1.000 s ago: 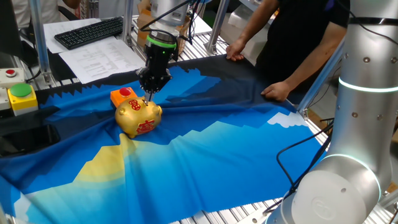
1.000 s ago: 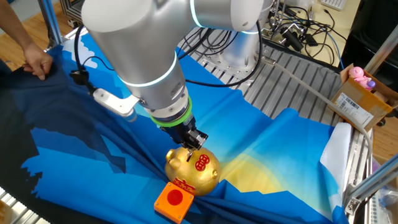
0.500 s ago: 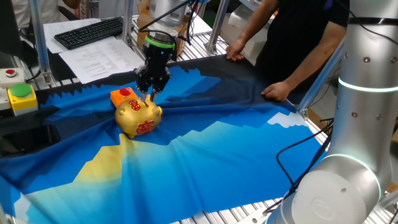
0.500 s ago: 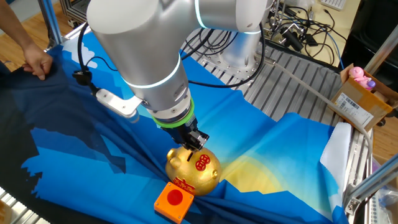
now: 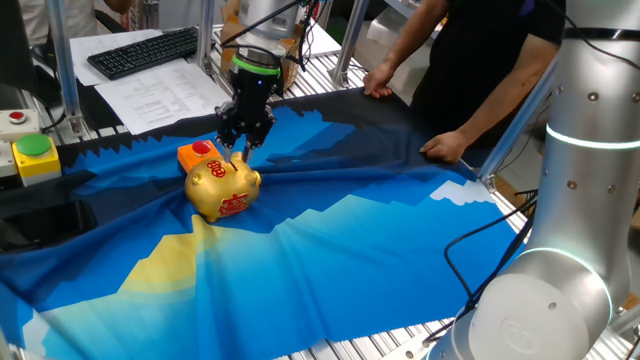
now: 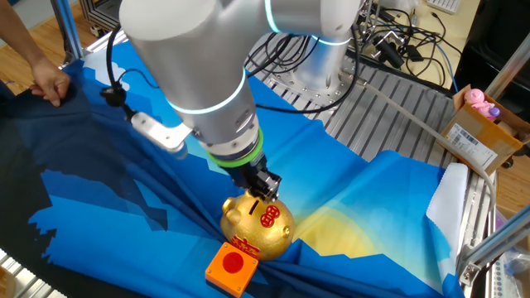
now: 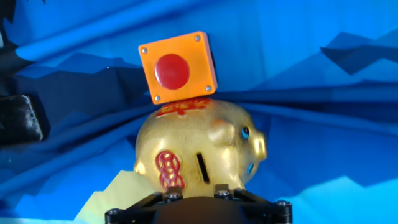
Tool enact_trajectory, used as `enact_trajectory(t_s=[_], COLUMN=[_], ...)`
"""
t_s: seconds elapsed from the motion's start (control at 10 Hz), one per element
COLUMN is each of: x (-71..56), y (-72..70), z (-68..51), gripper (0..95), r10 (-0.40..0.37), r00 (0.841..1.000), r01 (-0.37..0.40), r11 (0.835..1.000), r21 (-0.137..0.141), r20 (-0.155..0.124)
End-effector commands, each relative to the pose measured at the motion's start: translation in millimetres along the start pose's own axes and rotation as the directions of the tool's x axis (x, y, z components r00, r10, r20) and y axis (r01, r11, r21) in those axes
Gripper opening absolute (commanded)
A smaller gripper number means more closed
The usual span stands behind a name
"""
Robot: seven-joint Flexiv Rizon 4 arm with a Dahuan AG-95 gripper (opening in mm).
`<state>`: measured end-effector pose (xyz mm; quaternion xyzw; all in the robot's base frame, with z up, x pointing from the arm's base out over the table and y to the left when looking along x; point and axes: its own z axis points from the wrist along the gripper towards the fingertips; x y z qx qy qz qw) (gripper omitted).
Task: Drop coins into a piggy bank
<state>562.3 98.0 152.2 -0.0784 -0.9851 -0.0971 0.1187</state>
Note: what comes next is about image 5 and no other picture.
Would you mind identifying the person left hand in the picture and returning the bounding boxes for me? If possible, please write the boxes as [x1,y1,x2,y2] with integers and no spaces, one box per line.
[418,130,470,165]

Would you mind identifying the printed paper sheet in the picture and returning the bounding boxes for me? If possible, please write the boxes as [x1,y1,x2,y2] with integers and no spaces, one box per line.
[94,59,232,135]

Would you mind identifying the black arm base cable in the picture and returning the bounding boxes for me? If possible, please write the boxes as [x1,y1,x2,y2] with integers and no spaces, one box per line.
[422,197,539,347]

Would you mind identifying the yellow box with green button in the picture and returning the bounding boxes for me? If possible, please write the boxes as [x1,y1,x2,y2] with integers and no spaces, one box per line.
[11,133,63,188]

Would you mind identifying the black keyboard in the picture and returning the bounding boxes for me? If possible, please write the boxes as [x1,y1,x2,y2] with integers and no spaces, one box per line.
[86,26,200,81]

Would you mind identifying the orange box with red button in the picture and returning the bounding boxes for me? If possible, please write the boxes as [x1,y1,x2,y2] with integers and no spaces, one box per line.
[176,139,224,175]

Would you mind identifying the black shirt person torso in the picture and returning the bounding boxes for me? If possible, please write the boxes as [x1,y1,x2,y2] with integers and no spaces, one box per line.
[409,0,566,151]

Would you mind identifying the black monitor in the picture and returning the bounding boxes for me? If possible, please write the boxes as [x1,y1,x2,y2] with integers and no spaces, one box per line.
[0,0,39,94]

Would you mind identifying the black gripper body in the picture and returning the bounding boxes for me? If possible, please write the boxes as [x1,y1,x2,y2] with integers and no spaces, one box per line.
[227,72,282,132]

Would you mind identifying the aluminium frame post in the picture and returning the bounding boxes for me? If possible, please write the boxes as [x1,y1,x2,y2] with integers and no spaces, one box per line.
[44,0,86,136]
[329,0,371,87]
[196,0,217,75]
[477,54,559,192]

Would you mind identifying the person right hand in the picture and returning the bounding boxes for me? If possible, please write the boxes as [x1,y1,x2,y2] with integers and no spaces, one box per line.
[363,62,396,99]

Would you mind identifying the blue mountain print cloth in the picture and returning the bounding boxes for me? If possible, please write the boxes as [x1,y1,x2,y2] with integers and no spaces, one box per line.
[0,88,524,360]

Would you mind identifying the person left forearm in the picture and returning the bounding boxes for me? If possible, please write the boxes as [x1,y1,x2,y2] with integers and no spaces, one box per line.
[457,33,559,146]

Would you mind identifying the plain grey switch box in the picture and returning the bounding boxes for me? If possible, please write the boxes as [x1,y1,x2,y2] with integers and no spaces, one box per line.
[0,140,19,179]

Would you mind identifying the grey box with red button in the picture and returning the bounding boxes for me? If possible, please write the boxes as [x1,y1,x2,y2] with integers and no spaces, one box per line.
[0,108,42,143]

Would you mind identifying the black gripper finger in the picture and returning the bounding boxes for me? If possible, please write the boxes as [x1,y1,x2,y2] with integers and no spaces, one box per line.
[243,117,277,164]
[215,102,239,164]

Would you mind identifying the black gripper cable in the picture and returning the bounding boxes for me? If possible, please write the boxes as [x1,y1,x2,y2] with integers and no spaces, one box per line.
[219,0,321,71]

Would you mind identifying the person right forearm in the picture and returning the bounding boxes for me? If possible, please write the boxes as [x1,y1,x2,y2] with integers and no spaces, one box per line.
[379,0,449,76]

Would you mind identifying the white shirt person torso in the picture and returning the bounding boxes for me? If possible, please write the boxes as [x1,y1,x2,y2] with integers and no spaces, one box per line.
[19,0,134,46]

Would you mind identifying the gold piggy bank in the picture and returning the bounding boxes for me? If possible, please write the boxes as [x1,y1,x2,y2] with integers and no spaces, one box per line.
[184,151,263,224]

